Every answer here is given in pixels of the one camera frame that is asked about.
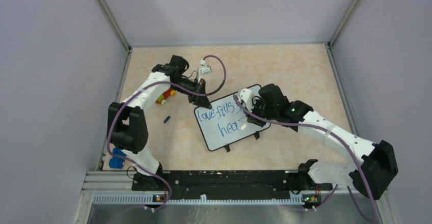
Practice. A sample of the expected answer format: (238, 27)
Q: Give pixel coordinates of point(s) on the white slotted cable duct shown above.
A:
(150, 199)

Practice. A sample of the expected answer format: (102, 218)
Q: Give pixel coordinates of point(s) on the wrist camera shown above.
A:
(245, 97)
(203, 69)

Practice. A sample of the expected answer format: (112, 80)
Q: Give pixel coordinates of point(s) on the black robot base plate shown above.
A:
(188, 181)

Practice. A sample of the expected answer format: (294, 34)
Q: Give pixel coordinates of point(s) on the colourful toy brick car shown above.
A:
(162, 99)

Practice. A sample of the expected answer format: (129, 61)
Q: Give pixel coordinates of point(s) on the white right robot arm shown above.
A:
(370, 166)

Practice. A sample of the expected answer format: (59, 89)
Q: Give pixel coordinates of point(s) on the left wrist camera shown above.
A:
(203, 69)

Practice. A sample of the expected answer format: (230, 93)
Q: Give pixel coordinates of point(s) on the blue toy car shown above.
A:
(117, 162)

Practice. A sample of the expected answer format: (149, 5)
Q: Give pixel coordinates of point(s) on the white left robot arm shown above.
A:
(127, 127)

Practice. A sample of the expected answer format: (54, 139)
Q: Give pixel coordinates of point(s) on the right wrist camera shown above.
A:
(245, 97)

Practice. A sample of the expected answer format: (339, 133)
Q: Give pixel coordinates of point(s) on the black framed whiteboard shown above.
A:
(220, 125)

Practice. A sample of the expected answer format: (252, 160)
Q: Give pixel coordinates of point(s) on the aluminium frame rails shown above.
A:
(385, 205)

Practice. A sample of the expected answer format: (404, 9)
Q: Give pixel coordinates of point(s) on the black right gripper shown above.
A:
(260, 122)

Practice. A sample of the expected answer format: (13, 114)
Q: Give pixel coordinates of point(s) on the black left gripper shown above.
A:
(200, 101)

